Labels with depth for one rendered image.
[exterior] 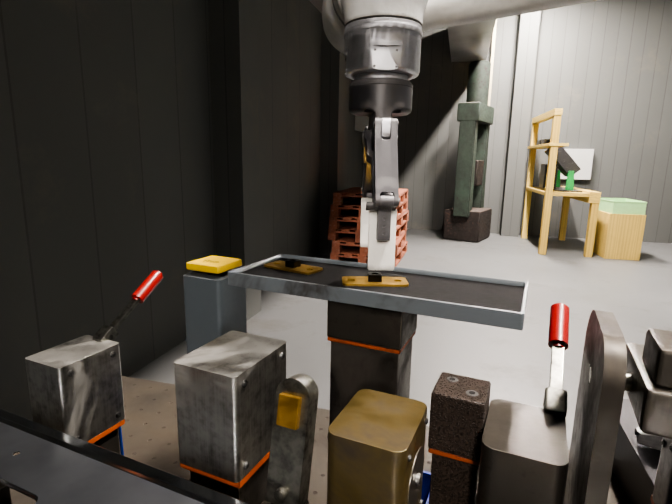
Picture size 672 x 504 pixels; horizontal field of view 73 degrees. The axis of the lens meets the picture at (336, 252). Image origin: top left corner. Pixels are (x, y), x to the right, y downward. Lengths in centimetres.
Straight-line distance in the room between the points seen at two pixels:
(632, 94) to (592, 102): 60
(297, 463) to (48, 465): 26
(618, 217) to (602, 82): 277
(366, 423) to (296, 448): 7
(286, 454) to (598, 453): 26
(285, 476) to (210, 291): 31
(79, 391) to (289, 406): 33
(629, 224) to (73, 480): 732
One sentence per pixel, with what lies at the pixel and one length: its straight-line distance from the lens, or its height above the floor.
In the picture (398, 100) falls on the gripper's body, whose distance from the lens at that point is 54.
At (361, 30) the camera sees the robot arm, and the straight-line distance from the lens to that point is 55.
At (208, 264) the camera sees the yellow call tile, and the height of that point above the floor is 116.
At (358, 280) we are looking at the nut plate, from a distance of 59.
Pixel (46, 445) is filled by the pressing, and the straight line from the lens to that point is 63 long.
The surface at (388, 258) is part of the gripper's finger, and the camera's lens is 51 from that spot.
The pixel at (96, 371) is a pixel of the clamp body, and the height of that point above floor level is 103.
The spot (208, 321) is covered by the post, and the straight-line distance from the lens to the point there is 71.
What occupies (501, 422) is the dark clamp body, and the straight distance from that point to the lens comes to 47.
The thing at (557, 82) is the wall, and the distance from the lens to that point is 917.
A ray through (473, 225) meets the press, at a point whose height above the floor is 28.
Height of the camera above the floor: 132
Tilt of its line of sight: 12 degrees down
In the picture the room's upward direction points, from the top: 1 degrees clockwise
